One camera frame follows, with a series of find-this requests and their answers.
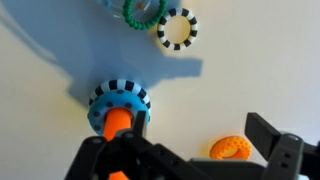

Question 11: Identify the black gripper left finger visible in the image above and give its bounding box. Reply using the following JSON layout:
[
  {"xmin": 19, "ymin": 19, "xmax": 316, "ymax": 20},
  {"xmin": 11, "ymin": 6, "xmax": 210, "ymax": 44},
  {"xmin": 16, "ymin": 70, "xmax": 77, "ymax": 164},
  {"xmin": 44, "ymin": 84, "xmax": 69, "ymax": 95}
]
[{"xmin": 64, "ymin": 110, "xmax": 201, "ymax": 180}]

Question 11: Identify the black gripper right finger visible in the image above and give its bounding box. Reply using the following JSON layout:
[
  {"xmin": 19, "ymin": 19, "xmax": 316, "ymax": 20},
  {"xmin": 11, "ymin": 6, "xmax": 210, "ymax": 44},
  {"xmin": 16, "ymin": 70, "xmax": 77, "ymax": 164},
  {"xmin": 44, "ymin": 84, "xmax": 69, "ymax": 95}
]
[{"xmin": 244, "ymin": 112, "xmax": 320, "ymax": 180}]

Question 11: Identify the orange stacking pole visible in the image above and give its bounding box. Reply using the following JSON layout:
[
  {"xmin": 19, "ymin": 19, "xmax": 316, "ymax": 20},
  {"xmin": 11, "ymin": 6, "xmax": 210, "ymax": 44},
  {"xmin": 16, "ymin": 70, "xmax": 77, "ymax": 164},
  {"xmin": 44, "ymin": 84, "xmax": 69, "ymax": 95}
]
[{"xmin": 102, "ymin": 106, "xmax": 133, "ymax": 180}]

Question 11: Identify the blue ring with dark dots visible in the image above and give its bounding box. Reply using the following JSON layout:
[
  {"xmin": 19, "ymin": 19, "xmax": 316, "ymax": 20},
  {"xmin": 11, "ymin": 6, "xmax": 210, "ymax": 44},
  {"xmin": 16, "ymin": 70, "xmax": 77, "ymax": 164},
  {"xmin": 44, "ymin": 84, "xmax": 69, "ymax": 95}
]
[{"xmin": 86, "ymin": 90, "xmax": 152, "ymax": 136}]

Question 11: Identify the orange dotted ring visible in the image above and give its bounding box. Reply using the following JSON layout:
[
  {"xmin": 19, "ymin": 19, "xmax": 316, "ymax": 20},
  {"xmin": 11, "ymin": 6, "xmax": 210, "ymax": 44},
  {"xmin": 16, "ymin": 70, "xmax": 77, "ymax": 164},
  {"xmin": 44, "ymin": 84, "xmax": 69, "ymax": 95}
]
[{"xmin": 208, "ymin": 135, "xmax": 252, "ymax": 161}]

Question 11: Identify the green bumpy ring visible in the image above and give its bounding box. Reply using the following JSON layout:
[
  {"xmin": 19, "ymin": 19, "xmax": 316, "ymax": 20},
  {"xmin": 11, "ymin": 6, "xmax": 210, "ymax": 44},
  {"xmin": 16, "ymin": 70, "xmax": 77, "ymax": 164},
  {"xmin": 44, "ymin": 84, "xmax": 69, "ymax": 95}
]
[{"xmin": 122, "ymin": 0, "xmax": 169, "ymax": 31}]

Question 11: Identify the small black white striped ring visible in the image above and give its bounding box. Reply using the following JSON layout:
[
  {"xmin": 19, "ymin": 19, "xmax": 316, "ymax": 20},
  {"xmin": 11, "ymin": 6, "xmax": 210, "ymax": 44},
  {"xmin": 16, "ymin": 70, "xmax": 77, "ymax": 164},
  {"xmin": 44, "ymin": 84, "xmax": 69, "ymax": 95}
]
[{"xmin": 156, "ymin": 7, "xmax": 199, "ymax": 52}]

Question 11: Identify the clear ring with beads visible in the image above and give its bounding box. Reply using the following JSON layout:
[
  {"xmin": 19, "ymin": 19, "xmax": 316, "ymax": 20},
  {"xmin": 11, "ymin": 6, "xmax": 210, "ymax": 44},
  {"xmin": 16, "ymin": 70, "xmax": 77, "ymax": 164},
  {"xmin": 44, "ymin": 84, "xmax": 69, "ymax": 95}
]
[{"xmin": 99, "ymin": 0, "xmax": 155, "ymax": 20}]

